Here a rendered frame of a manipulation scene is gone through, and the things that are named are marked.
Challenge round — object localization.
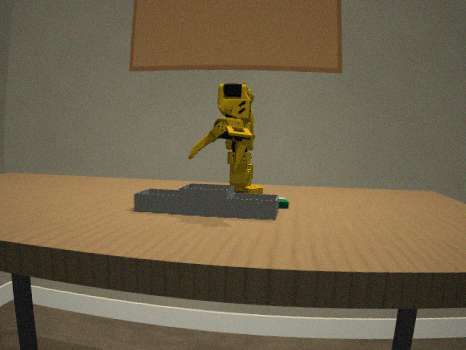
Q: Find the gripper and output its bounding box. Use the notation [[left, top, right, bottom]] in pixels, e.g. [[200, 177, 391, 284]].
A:
[[188, 117, 252, 174]]

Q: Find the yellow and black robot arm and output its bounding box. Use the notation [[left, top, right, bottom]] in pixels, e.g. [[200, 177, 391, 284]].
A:
[[217, 83, 263, 194]]

